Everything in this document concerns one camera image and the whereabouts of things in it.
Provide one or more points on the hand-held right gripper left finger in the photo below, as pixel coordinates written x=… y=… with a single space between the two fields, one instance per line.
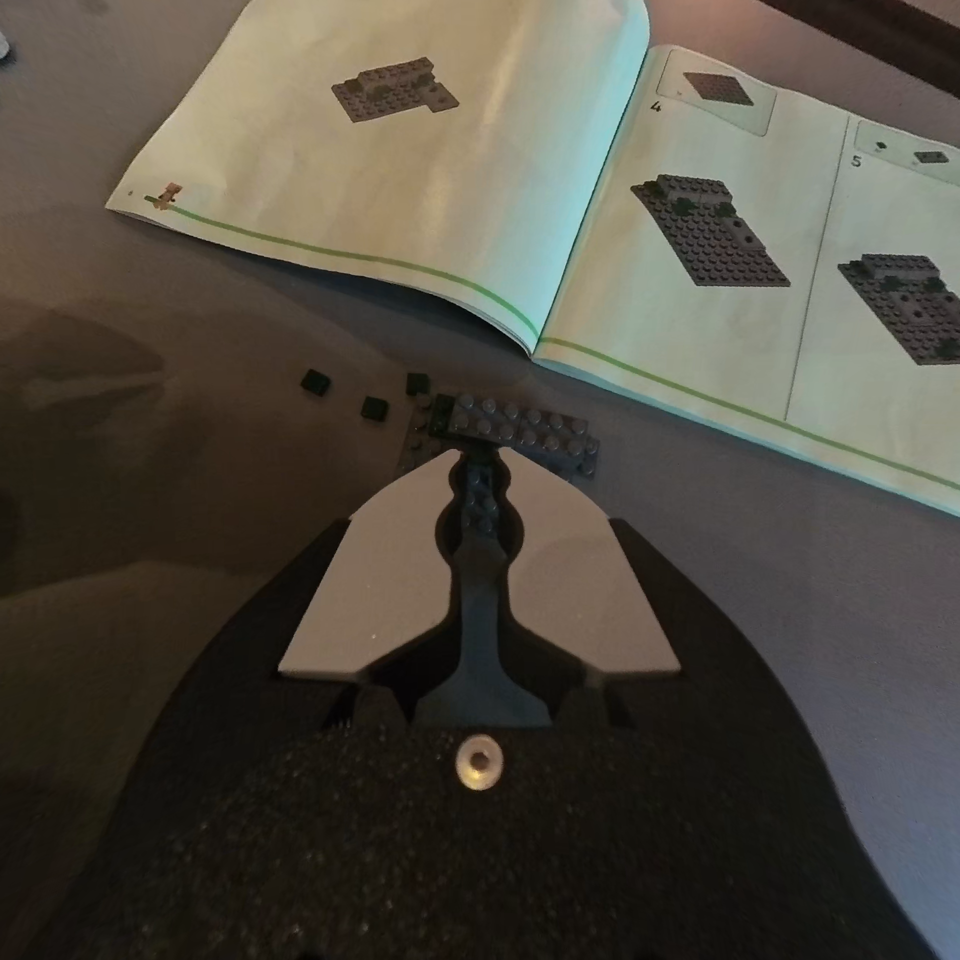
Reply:
x=367 y=585

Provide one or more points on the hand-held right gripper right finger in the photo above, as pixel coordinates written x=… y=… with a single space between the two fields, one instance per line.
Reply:
x=585 y=592

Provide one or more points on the grey toy brick assembly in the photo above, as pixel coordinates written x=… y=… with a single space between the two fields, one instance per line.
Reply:
x=510 y=427

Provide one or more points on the small green toy tile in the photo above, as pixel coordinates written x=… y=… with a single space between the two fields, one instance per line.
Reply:
x=315 y=381
x=373 y=407
x=417 y=382

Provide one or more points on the open building instruction booklet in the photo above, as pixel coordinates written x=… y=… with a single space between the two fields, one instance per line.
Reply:
x=450 y=187

